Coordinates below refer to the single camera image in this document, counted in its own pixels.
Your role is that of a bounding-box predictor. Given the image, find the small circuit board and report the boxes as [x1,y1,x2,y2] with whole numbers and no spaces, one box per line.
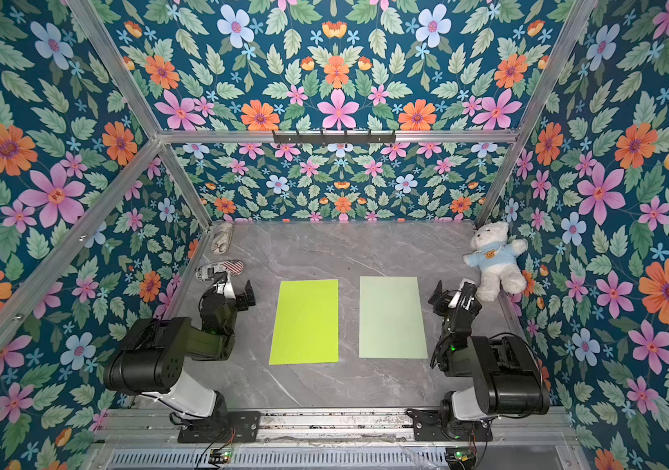
[445,448,477,470]
[206,450,232,465]

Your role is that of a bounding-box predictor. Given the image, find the left small circuit board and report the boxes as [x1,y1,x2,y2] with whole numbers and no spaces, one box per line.
[206,450,232,465]

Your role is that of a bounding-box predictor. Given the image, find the white teddy bear blue shirt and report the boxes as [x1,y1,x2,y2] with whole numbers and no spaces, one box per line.
[463,221,528,303]

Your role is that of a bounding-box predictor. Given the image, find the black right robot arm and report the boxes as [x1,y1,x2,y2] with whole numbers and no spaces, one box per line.
[428,280,551,424]

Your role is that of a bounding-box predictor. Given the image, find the pale green paper sheet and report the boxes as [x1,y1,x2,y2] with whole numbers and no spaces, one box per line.
[359,276,428,360]

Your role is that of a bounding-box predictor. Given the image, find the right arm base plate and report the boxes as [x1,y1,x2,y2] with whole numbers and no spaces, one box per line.
[406,409,493,443]

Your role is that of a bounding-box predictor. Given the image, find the bright lime green paper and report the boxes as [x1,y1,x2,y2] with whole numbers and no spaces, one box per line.
[269,280,339,365]

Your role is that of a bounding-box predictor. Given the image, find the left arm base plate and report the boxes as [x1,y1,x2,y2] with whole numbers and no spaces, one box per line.
[177,411,261,444]

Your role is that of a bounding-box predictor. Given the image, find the right small circuit board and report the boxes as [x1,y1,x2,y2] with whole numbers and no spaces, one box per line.
[445,448,477,470]

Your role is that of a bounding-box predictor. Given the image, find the black hook rail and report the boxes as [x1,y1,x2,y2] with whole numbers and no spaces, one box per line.
[272,130,397,146]

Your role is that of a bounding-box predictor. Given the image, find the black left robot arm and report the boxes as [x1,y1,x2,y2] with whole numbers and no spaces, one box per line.
[103,272,256,420]

